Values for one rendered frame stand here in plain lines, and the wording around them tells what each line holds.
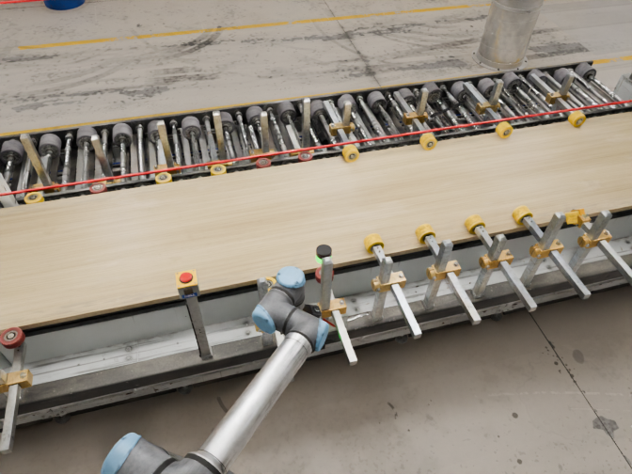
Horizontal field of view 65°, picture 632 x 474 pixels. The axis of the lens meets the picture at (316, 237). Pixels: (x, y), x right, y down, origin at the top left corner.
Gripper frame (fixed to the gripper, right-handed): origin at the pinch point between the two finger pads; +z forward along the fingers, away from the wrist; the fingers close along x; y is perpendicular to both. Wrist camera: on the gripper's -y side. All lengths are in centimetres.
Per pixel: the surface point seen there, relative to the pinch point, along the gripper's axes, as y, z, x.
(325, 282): -15.3, -7.8, -14.8
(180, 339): 46, 36, -33
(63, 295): 86, 8, -49
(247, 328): 15.5, 35.8, -30.7
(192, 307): 35.4, -9.5, -16.0
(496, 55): -296, 84, -314
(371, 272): -46, 21, -36
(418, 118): -105, 2, -121
